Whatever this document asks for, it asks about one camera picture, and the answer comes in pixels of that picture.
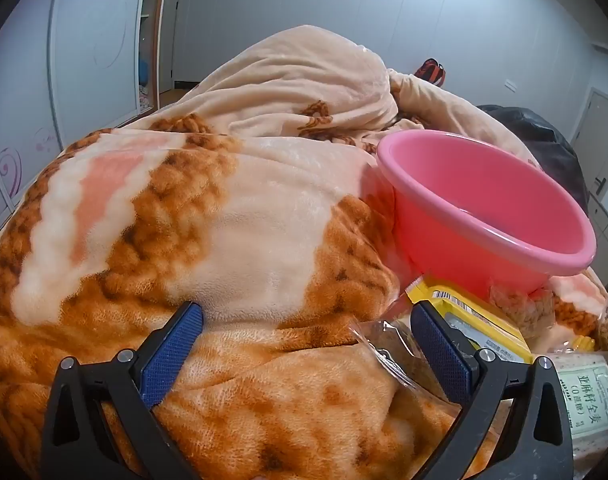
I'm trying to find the red black bag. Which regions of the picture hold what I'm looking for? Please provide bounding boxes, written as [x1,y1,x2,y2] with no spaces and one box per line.
[415,58,447,87]

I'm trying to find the grey door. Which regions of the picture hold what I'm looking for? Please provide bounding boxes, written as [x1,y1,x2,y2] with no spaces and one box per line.
[571,87,608,201]

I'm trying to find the clear tan bread packet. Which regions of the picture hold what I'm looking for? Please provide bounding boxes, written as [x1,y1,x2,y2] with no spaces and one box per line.
[348,317,465,406]

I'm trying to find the clear cracker packet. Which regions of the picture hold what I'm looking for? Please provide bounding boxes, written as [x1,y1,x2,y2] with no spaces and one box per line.
[489,285,557,348]

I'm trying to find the pink plastic basin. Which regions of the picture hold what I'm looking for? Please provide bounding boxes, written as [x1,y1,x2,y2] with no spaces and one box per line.
[375,130,597,295]

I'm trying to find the orange beige printed blanket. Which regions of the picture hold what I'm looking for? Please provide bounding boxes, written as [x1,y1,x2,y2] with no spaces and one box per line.
[0,24,608,480]

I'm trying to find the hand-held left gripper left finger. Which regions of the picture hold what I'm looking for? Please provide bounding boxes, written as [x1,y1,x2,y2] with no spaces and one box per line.
[40,301,205,480]

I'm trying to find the seeded bread packet green label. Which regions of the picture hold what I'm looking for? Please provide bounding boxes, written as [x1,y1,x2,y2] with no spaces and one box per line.
[549,352,608,476]

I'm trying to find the yellow snack packet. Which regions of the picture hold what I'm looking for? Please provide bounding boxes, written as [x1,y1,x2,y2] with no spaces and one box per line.
[405,277,535,365]

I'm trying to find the wardrobe with floral sliding doors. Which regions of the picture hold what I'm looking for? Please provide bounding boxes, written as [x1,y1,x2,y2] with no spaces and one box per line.
[0,0,172,251]

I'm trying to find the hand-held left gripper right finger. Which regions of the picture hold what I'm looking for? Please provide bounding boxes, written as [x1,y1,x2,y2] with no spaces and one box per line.
[410,300,575,480]

